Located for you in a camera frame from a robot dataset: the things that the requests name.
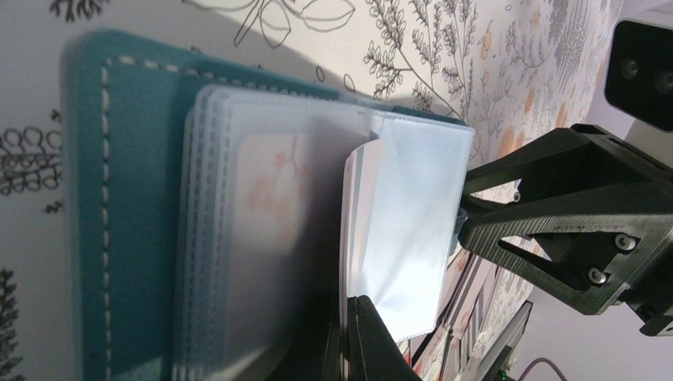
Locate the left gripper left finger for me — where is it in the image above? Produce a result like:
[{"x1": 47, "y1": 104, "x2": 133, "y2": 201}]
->
[{"x1": 267, "y1": 294, "x2": 341, "y2": 381}]

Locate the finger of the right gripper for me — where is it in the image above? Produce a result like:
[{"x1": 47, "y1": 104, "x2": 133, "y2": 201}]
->
[
  {"x1": 459, "y1": 183, "x2": 672, "y2": 317},
  {"x1": 462, "y1": 124, "x2": 672, "y2": 210}
]

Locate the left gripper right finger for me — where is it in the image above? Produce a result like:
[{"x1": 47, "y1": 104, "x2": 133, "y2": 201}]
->
[{"x1": 347, "y1": 295, "x2": 416, "y2": 381}]

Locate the teal card holder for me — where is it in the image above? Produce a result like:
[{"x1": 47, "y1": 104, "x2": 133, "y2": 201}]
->
[{"x1": 60, "y1": 29, "x2": 475, "y2": 380}]

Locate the black striped card pile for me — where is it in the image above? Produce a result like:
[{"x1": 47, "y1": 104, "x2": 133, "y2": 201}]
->
[{"x1": 398, "y1": 248, "x2": 533, "y2": 380}]

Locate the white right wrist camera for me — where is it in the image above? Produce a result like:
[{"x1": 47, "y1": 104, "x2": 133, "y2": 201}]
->
[{"x1": 604, "y1": 1, "x2": 672, "y2": 167}]

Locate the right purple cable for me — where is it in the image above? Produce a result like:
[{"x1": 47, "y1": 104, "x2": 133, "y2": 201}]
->
[{"x1": 517, "y1": 357, "x2": 570, "y2": 381}]

